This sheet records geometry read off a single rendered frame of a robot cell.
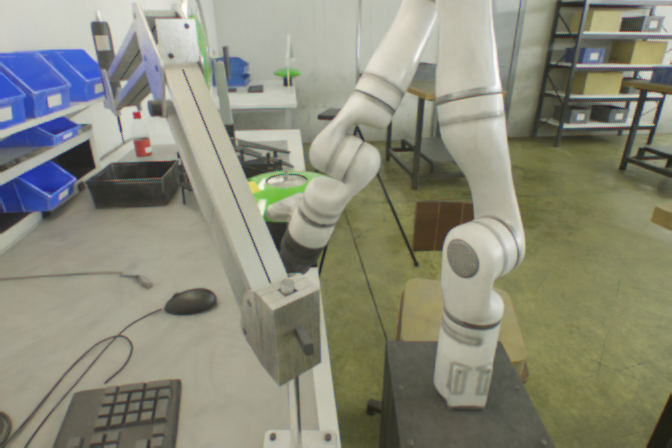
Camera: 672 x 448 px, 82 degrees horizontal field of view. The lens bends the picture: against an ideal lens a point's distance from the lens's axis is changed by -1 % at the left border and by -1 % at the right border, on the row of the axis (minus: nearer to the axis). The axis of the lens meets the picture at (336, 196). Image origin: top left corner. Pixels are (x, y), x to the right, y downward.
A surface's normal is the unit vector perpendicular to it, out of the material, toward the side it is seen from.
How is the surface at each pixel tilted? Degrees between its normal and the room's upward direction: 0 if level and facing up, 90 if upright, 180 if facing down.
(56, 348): 0
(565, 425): 0
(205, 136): 47
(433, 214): 90
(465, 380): 90
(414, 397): 0
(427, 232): 90
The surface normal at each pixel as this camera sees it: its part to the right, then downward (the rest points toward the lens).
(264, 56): 0.11, 0.37
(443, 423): 0.00, -0.93
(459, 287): -0.81, 0.26
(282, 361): 0.62, 0.30
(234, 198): 0.45, -0.41
